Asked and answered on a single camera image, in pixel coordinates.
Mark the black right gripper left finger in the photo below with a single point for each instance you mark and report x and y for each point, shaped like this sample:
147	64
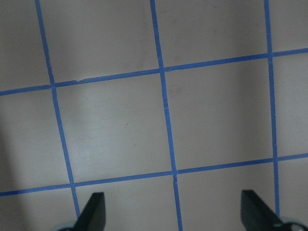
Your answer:
93	216

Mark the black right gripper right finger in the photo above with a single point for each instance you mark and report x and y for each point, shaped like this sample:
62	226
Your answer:
256	215

